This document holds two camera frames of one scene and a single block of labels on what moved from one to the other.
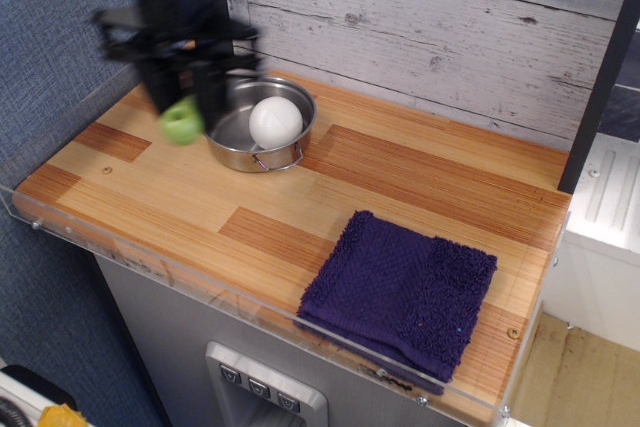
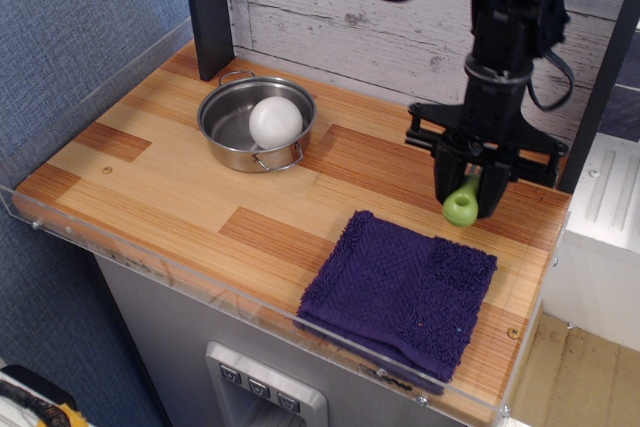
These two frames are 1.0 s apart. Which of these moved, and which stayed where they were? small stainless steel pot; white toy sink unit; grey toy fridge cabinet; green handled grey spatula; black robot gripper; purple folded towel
Moved: black robot gripper; green handled grey spatula
Stayed: white toy sink unit; grey toy fridge cabinet; small stainless steel pot; purple folded towel
